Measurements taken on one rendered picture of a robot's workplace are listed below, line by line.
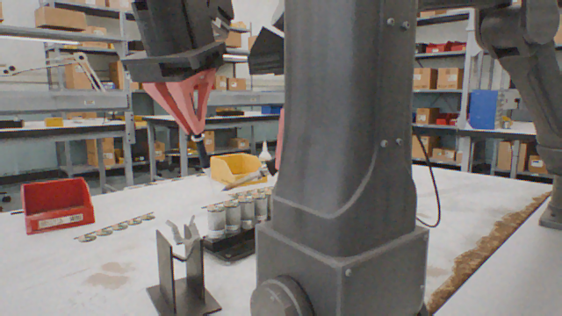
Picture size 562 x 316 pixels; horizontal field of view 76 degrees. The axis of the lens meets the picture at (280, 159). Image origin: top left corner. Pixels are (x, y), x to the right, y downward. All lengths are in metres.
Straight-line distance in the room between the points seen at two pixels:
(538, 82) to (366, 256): 0.56
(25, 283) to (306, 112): 0.44
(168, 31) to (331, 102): 0.27
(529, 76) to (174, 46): 0.53
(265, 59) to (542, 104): 0.46
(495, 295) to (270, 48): 0.38
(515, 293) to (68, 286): 0.51
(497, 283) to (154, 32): 0.48
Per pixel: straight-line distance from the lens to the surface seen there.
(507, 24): 0.65
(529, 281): 0.55
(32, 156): 4.89
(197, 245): 0.39
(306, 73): 0.17
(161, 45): 0.40
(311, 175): 0.16
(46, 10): 2.81
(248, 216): 0.55
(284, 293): 0.17
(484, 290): 0.50
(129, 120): 2.88
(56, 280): 0.53
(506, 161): 4.71
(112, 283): 0.49
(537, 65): 0.68
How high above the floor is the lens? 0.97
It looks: 11 degrees down
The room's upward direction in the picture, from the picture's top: straight up
